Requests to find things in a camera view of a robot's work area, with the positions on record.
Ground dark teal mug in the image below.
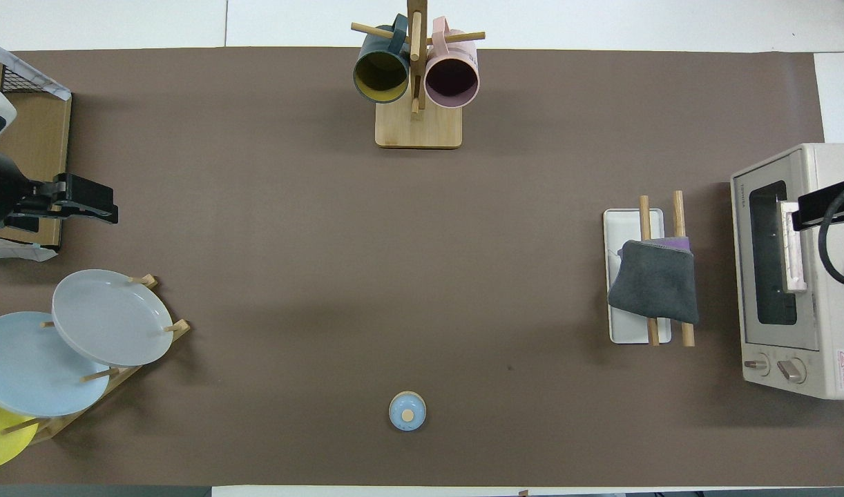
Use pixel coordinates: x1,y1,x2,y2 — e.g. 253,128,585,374
353,14,412,104

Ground wooden plate rack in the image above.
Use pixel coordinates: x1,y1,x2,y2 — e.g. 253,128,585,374
1,274,191,445

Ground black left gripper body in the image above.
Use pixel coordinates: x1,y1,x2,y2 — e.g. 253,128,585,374
0,152,57,232

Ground grey plate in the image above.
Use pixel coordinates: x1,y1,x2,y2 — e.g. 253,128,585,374
52,269,175,367

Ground white towel rack wooden bars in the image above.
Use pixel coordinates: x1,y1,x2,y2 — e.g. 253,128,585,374
603,191,696,348

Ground beige toaster oven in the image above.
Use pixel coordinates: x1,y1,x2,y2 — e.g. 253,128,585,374
731,143,844,400

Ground wooden mug tree stand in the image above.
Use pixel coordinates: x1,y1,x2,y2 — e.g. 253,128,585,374
351,0,486,150

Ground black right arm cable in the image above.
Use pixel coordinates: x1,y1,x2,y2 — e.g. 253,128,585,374
818,179,844,286

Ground pink mug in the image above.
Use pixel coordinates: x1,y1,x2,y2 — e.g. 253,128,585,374
424,17,480,109

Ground purple towel with grey back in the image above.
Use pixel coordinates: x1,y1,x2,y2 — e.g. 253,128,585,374
607,237,700,327

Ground brown table mat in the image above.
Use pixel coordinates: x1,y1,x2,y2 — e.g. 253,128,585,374
0,47,844,487

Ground light blue plate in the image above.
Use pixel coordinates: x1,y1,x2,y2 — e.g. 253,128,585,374
0,311,111,418

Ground wooden shelf with wire basket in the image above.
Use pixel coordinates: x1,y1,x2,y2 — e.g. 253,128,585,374
0,54,73,251

